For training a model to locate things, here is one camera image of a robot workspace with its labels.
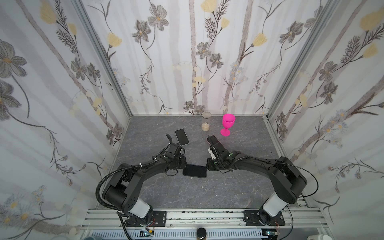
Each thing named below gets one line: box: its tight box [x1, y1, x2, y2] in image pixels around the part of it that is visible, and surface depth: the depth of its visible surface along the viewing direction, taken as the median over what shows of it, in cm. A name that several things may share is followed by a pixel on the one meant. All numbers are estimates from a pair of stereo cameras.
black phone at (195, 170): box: [182, 164, 207, 178], surface depth 93 cm
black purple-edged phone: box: [174, 128, 190, 147], surface depth 109 cm
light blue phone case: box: [174, 128, 190, 147], surface depth 109 cm
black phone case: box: [182, 164, 208, 178], surface depth 93 cm
